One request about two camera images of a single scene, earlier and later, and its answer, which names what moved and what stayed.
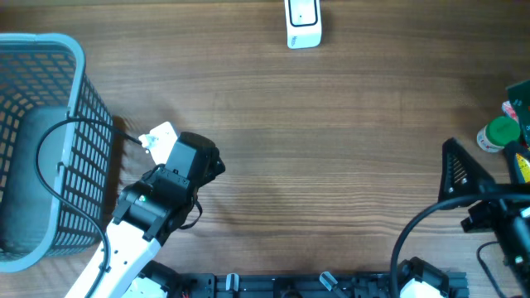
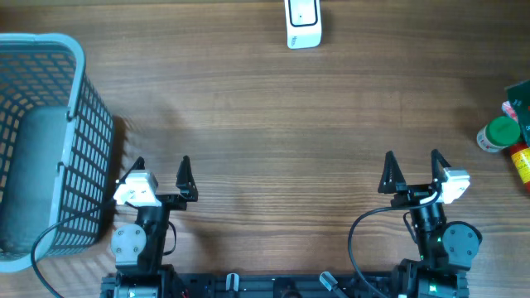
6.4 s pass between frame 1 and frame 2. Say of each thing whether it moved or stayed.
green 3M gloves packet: stayed
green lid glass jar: stayed
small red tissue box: stayed
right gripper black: moved
